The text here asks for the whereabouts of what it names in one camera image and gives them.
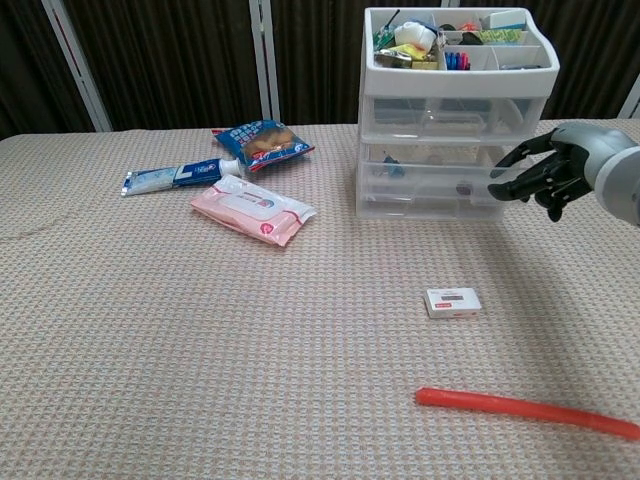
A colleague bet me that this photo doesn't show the blue snack bag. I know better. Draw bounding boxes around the blue snack bag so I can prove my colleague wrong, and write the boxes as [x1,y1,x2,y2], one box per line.
[210,118,317,174]

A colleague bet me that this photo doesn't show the small white box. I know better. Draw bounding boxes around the small white box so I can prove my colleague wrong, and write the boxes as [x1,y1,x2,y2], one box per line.
[423,287,483,320]

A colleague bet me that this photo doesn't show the blue binder clip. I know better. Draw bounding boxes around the blue binder clip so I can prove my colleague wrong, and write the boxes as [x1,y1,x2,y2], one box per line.
[381,155,406,180]

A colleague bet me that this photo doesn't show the colourful toy packets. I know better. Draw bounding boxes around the colourful toy packets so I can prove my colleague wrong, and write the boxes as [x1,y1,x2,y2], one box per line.
[376,48,441,70]

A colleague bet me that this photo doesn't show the clear drawer under tray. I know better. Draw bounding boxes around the clear drawer under tray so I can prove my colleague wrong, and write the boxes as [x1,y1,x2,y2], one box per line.
[363,93,547,138]

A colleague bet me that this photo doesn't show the black pleated curtain panel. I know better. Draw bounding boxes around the black pleated curtain panel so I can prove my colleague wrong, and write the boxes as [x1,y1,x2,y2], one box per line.
[269,0,451,126]
[522,0,640,121]
[64,0,266,132]
[0,0,96,141]

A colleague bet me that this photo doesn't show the red plastic sealing stick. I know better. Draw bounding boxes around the red plastic sealing stick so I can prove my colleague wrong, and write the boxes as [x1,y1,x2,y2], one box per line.
[414,387,640,441]

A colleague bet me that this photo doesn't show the pink wet wipes pack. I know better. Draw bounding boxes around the pink wet wipes pack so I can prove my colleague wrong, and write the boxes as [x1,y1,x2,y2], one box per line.
[189,173,318,247]

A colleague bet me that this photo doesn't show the beige woven tablecloth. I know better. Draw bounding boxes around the beige woven tablecloth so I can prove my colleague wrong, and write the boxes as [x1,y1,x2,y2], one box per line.
[0,118,640,480]

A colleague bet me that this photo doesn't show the blue green packet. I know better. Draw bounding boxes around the blue green packet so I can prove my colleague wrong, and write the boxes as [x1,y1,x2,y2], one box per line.
[479,28,527,45]

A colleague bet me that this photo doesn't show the grey metal partition post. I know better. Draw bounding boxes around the grey metal partition post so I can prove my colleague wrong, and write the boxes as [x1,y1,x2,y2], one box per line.
[39,0,114,133]
[248,0,281,126]
[617,74,640,119]

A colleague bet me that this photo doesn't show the white drawer organizer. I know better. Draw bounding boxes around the white drawer organizer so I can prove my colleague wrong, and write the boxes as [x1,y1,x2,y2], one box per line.
[356,5,561,221]

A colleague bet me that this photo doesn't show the stack of coloured discs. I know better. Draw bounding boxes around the stack of coloured discs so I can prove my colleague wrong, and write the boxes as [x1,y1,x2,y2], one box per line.
[444,48,473,71]

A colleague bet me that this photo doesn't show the yellow packet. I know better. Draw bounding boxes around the yellow packet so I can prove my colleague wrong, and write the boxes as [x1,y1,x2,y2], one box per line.
[389,42,431,57]

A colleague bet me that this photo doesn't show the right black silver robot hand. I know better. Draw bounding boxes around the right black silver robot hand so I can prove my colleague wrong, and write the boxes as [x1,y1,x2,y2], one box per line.
[487,122,640,224]

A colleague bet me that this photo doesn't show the blue white toothpaste tube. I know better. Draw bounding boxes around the blue white toothpaste tube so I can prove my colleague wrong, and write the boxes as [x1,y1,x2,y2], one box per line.
[121,157,246,199]

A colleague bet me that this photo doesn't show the clear plastic container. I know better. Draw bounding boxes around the clear plastic container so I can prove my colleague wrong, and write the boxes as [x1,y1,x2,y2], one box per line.
[356,196,505,222]

